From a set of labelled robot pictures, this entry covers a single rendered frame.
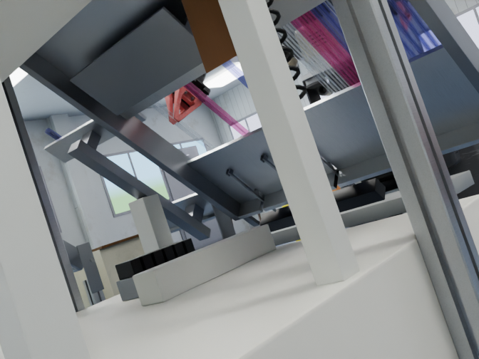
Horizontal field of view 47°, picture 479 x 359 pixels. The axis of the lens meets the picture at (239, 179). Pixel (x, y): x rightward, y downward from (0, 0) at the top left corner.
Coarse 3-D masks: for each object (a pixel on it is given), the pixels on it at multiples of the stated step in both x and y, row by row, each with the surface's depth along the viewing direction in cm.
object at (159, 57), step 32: (96, 0) 95; (128, 0) 94; (160, 0) 93; (288, 0) 87; (320, 0) 86; (64, 32) 103; (96, 32) 102; (128, 32) 100; (160, 32) 93; (64, 64) 111; (96, 64) 103; (128, 64) 101; (160, 64) 100; (192, 64) 98; (96, 96) 111; (128, 96) 109; (160, 96) 113
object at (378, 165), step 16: (464, 128) 102; (448, 144) 103; (464, 144) 100; (368, 160) 116; (384, 160) 112; (336, 176) 121; (352, 176) 116; (368, 176) 114; (240, 208) 140; (256, 208) 135; (272, 208) 131
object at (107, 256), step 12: (120, 240) 627; (132, 240) 646; (96, 252) 615; (108, 252) 618; (120, 252) 630; (132, 252) 641; (144, 252) 654; (96, 264) 619; (108, 264) 614; (84, 276) 639; (108, 276) 610; (84, 288) 644; (108, 288) 613; (84, 300) 648
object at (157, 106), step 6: (156, 108) 118; (162, 108) 118; (162, 114) 119; (168, 114) 119; (174, 120) 120; (180, 126) 121; (186, 126) 122; (186, 132) 123; (192, 132) 122; (198, 138) 123; (204, 138) 125; (204, 144) 125; (210, 144) 126
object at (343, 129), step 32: (416, 64) 93; (448, 64) 91; (352, 96) 102; (448, 96) 97; (320, 128) 111; (352, 128) 109; (448, 128) 103; (192, 160) 129; (224, 160) 127; (256, 160) 124; (352, 160) 117
